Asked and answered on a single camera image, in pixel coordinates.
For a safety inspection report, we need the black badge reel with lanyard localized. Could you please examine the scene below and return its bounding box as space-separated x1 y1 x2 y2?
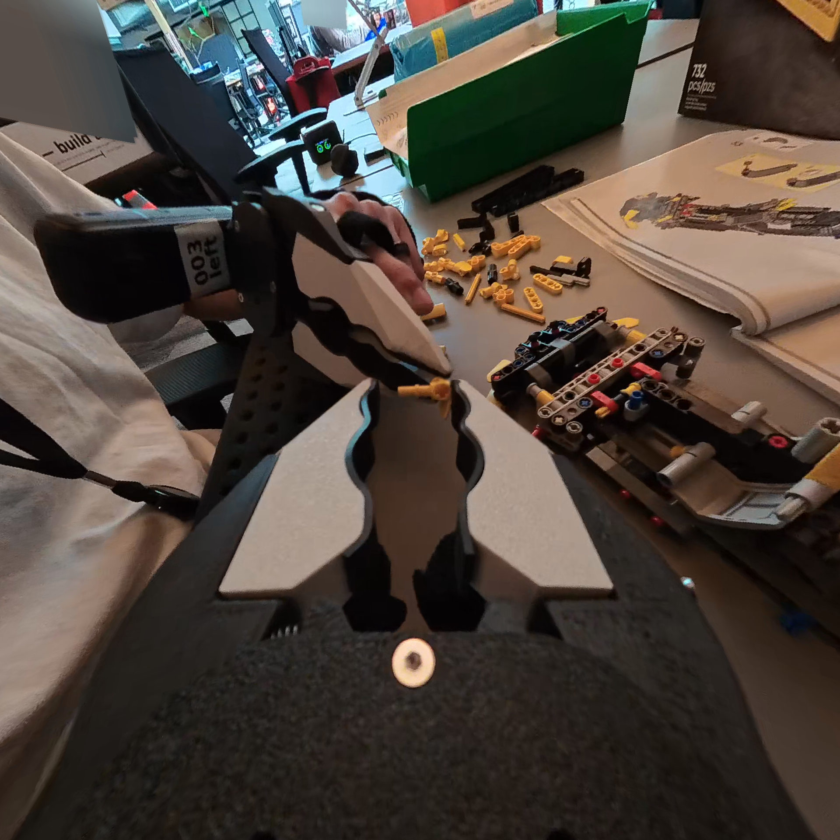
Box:
0 400 201 521

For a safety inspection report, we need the long black lego beam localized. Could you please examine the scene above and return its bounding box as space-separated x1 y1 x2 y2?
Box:
489 167 586 219
471 165 559 214

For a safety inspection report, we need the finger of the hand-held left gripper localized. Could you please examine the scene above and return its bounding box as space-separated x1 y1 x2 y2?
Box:
292 307 429 388
292 233 454 376

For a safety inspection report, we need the green plastic bin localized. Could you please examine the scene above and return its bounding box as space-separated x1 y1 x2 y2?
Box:
384 3 652 203

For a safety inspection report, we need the flat white paper bag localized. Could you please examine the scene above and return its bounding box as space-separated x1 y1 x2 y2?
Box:
366 26 560 156

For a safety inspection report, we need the lego car chassis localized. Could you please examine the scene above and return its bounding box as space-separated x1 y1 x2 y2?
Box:
487 308 840 534

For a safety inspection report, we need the red bag on chair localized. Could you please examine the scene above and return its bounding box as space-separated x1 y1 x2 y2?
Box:
285 56 340 114

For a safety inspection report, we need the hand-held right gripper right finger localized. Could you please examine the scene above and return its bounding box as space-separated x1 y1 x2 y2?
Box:
453 379 616 599

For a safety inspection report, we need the person's left hand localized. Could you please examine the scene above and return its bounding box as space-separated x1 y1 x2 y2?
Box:
325 190 435 316

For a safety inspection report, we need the black device with green display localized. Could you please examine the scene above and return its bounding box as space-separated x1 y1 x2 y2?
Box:
301 120 343 165

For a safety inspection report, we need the black mesh chair seat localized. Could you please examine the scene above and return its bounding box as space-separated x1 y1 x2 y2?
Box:
141 341 248 409

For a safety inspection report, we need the black office chair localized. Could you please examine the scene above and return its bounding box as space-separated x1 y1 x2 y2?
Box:
115 29 329 206

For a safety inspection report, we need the lego instruction booklet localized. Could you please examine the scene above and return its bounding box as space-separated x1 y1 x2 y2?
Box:
543 130 840 408

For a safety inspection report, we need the silver laptop stand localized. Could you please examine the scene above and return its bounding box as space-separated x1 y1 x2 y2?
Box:
353 26 389 110

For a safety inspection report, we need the small yellow lego connector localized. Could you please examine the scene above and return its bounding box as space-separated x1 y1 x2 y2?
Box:
397 377 454 420

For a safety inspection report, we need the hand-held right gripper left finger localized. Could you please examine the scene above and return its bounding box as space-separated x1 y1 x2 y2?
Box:
218 379 383 599

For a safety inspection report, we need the blue plastic package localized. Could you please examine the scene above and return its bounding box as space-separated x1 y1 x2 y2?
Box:
390 0 540 83

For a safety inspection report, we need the orange tote bag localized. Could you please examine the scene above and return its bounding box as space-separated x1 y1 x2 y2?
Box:
403 0 475 27

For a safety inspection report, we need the white printed sign board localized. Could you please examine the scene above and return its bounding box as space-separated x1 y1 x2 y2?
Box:
0 121 160 189

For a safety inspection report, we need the pile of yellow black lego pieces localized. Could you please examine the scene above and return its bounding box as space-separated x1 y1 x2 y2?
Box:
420 226 593 324

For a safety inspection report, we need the yellow car lego box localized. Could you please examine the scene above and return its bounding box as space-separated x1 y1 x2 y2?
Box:
678 0 840 140

